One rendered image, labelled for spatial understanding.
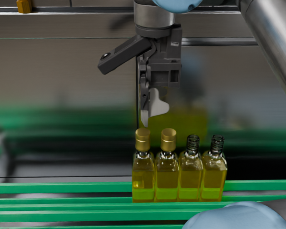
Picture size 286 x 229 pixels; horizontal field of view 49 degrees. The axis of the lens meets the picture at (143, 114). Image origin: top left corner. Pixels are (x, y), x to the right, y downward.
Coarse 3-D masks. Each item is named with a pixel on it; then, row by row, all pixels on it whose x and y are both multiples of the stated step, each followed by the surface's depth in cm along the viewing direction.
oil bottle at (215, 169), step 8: (208, 152) 77; (208, 160) 75; (216, 160) 74; (224, 160) 75; (208, 168) 75; (216, 168) 75; (224, 168) 75; (208, 176) 76; (216, 176) 76; (224, 176) 76; (208, 184) 78; (216, 184) 78; (200, 192) 81; (208, 192) 79; (216, 192) 79; (200, 200) 81; (208, 200) 81; (216, 200) 81
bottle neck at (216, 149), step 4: (212, 136) 74; (216, 136) 74; (220, 136) 74; (212, 140) 73; (216, 140) 72; (220, 140) 72; (212, 144) 73; (216, 144) 73; (220, 144) 73; (212, 148) 74; (216, 148) 73; (220, 148) 73; (212, 152) 74; (216, 152) 74; (220, 152) 74; (212, 156) 75; (216, 156) 74; (220, 156) 75
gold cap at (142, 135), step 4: (140, 128) 73; (144, 128) 73; (136, 132) 72; (140, 132) 72; (144, 132) 72; (148, 132) 72; (136, 136) 72; (140, 136) 71; (144, 136) 71; (148, 136) 71; (136, 140) 72; (140, 140) 71; (144, 140) 71; (148, 140) 72; (136, 144) 73; (140, 144) 72; (144, 144) 72; (148, 144) 72; (136, 148) 73; (140, 148) 72; (144, 148) 72; (148, 148) 73
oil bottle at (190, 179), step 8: (184, 152) 77; (184, 160) 75; (192, 160) 74; (200, 160) 75; (184, 168) 75; (192, 168) 75; (200, 168) 75; (184, 176) 76; (192, 176) 76; (200, 176) 76; (184, 184) 78; (192, 184) 78; (200, 184) 78; (184, 192) 79; (192, 192) 79; (184, 200) 81; (192, 200) 81
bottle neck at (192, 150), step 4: (188, 136) 74; (192, 136) 74; (196, 136) 74; (188, 140) 73; (192, 140) 72; (196, 140) 72; (188, 144) 73; (192, 144) 72; (196, 144) 73; (188, 148) 74; (192, 148) 73; (196, 148) 73; (188, 152) 74; (192, 152) 74; (196, 152) 74; (188, 156) 75; (192, 156) 74; (196, 156) 75
